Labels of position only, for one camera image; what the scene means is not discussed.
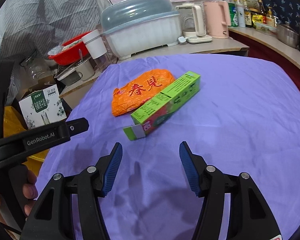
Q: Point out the white plastic cup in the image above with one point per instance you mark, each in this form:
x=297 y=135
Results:
x=94 y=44

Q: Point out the dish box with blue lid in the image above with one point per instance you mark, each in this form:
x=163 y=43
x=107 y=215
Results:
x=132 y=26

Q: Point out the red plastic basin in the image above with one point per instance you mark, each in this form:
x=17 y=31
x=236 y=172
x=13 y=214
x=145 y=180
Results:
x=71 y=55

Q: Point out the pink electric kettle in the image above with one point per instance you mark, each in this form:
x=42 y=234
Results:
x=217 y=18

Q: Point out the small steel pot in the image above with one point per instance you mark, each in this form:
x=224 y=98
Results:
x=287 y=35

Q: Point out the purple tablecloth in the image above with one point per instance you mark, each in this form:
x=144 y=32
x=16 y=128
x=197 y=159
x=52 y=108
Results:
x=245 y=118

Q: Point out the soy sauce bottle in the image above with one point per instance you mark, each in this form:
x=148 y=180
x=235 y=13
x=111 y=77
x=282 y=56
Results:
x=247 y=15

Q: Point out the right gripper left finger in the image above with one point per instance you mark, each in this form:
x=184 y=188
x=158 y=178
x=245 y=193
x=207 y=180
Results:
x=51 y=216

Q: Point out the green cardboard box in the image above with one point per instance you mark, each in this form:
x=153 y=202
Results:
x=158 y=109

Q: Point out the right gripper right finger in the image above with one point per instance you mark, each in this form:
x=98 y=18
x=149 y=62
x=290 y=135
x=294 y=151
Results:
x=250 y=215

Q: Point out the orange printed fruit bag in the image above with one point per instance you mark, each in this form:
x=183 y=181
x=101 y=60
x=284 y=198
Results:
x=138 y=91

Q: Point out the white milk carton box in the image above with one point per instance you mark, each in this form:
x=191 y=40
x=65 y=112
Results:
x=42 y=107

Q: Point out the white thermos bottle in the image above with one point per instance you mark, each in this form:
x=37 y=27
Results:
x=240 y=14

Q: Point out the red cabinet curtain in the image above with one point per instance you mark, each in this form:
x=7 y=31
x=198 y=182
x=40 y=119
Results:
x=260 y=51

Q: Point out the person left hand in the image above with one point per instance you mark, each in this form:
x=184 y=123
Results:
x=17 y=193

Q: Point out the white glass kettle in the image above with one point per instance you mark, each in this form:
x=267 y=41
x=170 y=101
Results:
x=193 y=25

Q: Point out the green tin can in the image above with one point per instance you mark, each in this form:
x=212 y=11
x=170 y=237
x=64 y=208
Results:
x=233 y=15

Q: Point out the grey striped curtain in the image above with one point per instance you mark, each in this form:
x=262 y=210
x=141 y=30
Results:
x=39 y=25

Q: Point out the navy floral cloth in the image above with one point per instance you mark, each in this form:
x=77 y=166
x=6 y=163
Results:
x=285 y=11

